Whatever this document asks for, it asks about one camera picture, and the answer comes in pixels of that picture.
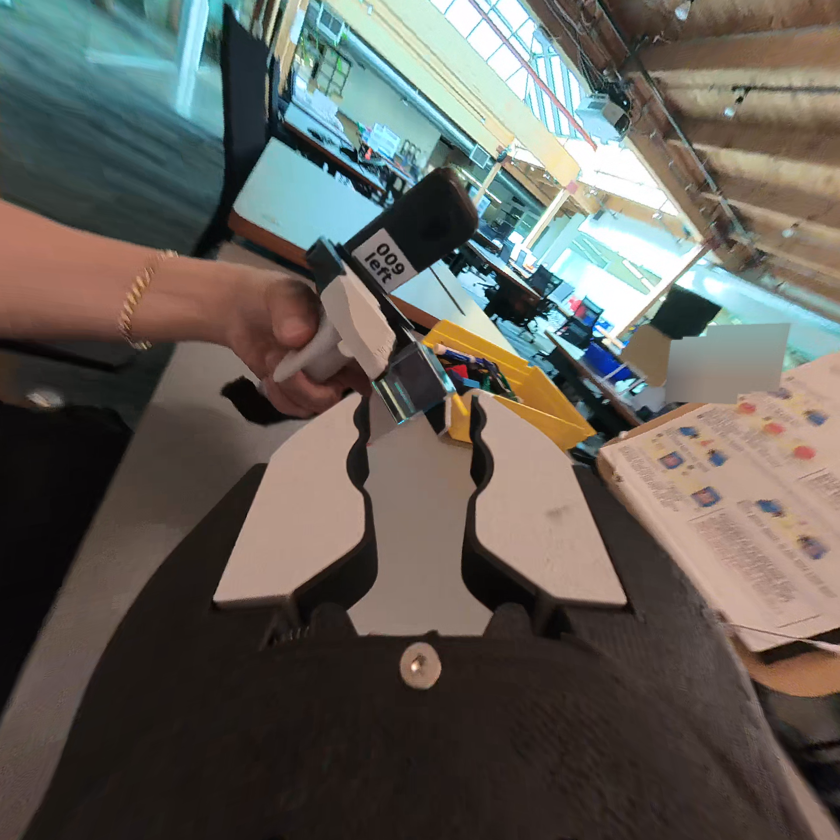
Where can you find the brown document stand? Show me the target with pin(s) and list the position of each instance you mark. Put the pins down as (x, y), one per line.
(646, 354)

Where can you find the white desk wood edge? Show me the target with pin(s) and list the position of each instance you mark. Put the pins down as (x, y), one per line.
(295, 197)

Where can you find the white ceiling unit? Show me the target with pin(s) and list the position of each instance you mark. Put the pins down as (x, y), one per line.
(604, 117)

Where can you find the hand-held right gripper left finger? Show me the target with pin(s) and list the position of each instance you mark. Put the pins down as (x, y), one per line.
(295, 518)

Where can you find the white blue pen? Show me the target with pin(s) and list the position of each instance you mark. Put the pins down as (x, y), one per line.
(456, 354)

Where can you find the metal trouser button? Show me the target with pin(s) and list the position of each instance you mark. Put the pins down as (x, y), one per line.
(44, 397)

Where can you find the black monitor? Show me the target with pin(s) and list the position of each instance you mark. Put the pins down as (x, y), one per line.
(686, 313)

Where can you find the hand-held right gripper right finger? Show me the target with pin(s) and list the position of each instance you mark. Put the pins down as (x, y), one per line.
(544, 518)

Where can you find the yellow plastic bin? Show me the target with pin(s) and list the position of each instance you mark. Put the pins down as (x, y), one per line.
(544, 413)

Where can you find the person's left hand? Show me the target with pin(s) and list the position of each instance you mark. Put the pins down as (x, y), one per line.
(275, 328)

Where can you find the person's left forearm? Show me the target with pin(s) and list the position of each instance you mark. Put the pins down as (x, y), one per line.
(65, 282)

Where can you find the printed instruction sheet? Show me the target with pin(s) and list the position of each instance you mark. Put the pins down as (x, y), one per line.
(735, 512)

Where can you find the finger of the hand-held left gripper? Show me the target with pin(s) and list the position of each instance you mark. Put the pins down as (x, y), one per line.
(442, 413)
(364, 328)

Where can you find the black office chair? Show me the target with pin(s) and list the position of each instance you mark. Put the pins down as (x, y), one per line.
(243, 118)

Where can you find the blue storage bin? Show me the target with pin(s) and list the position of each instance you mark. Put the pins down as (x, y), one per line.
(604, 361)

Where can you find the clear glass cube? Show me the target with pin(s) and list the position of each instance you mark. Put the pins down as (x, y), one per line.
(417, 384)

